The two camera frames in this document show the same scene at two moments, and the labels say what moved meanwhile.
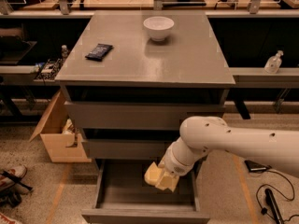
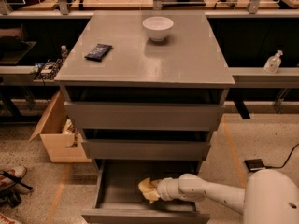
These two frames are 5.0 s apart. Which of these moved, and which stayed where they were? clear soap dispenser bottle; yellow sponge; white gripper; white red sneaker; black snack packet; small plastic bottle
Moved: yellow sponge; white gripper
Stayed: black snack packet; white red sneaker; clear soap dispenser bottle; small plastic bottle
